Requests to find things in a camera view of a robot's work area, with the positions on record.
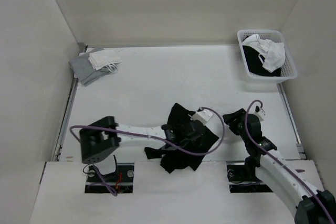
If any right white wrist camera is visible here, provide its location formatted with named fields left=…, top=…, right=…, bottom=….
left=254, top=106, right=266, bottom=122

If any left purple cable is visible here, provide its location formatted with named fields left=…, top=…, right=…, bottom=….
left=69, top=106, right=226, bottom=196

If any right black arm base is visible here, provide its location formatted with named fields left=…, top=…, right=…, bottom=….
left=226, top=157, right=272, bottom=194

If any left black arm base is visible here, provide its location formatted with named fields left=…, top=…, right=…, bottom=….
left=82, top=156, right=135, bottom=196

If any white tank top in basket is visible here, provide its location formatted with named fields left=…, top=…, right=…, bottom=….
left=242, top=34, right=286, bottom=72

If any folded grey tank top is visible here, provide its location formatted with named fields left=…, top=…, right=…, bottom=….
left=69, top=48, right=112, bottom=87

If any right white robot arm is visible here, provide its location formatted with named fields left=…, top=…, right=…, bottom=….
left=223, top=109, right=335, bottom=223

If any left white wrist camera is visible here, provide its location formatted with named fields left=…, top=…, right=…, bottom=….
left=190, top=107, right=214, bottom=125

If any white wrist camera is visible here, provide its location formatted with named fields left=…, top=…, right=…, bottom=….
left=254, top=106, right=266, bottom=122
left=190, top=107, right=214, bottom=125

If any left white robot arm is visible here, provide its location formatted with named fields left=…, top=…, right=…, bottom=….
left=79, top=116, right=206, bottom=164

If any white plastic basket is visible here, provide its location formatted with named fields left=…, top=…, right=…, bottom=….
left=237, top=29, right=298, bottom=84

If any black tank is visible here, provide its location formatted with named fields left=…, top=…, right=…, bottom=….
left=144, top=103, right=218, bottom=173
left=243, top=46, right=281, bottom=77

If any folded white tank top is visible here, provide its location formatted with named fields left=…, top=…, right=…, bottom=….
left=88, top=49, right=122, bottom=73

